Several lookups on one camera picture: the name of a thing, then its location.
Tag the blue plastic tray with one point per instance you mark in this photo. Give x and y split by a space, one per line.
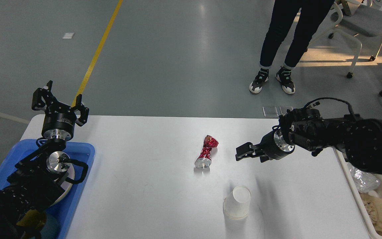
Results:
64 210

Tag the pink plate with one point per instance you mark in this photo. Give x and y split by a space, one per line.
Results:
66 189

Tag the grey office chair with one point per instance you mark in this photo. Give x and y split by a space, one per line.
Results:
351 18

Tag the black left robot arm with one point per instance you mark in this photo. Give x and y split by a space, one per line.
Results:
37 182

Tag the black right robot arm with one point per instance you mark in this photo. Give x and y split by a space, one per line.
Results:
359 139

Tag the crushed red soda can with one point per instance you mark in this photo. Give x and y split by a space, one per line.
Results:
204 160

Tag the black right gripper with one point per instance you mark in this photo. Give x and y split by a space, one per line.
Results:
272 146

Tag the brown paper ball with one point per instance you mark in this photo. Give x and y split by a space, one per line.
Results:
375 212

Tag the aluminium foil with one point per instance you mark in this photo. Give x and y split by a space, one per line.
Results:
364 181

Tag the brown paper bag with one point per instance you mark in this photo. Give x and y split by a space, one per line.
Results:
381 212

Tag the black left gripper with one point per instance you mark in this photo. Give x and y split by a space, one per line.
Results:
55 124

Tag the white paper cup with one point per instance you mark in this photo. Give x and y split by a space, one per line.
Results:
236 205

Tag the dark teal mug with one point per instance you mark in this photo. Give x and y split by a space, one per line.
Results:
39 225

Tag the floor outlet plate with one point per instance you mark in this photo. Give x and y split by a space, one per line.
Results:
285 109
270 111

